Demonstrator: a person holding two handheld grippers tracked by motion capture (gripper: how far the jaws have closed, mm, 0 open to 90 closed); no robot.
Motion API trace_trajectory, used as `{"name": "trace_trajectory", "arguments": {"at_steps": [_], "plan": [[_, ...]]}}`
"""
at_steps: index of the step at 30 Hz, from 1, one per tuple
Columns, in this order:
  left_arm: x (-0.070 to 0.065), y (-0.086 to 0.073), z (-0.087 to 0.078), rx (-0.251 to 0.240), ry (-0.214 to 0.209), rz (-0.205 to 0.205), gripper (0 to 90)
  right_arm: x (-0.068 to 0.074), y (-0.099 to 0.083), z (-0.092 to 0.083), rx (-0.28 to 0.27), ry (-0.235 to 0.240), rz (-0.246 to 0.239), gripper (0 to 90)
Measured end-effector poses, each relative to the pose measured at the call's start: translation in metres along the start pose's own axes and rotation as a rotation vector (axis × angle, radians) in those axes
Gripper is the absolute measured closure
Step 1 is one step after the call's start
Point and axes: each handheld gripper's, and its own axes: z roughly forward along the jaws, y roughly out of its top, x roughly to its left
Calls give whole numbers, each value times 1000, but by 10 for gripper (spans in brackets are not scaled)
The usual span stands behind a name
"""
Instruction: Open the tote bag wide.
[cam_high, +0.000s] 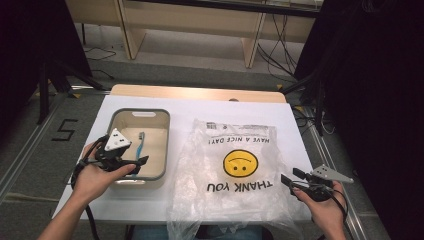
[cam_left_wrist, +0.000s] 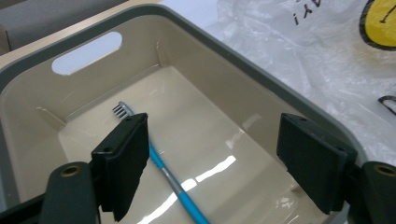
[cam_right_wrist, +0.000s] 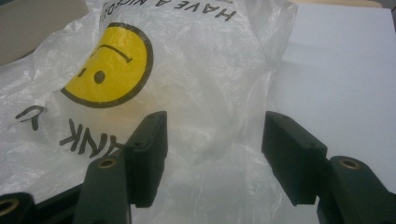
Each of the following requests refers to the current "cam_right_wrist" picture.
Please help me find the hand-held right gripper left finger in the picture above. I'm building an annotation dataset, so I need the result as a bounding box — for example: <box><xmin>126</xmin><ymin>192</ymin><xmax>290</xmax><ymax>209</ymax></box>
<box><xmin>123</xmin><ymin>110</ymin><xmax>169</xmax><ymax>209</ymax></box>

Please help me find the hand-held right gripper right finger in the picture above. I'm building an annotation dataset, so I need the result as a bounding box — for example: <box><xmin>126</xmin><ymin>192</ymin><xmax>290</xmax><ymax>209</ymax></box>
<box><xmin>261</xmin><ymin>110</ymin><xmax>329</xmax><ymax>207</ymax></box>

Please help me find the light wooden table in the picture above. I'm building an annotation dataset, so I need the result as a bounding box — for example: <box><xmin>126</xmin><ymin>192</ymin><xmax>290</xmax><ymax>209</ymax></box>
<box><xmin>289</xmin><ymin>0</ymin><xmax>383</xmax><ymax>9</ymax></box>

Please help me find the clear plastic bag yellow smiley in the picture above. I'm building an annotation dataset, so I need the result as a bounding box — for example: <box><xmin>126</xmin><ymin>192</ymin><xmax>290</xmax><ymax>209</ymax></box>
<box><xmin>0</xmin><ymin>0</ymin><xmax>299</xmax><ymax>224</ymax></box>

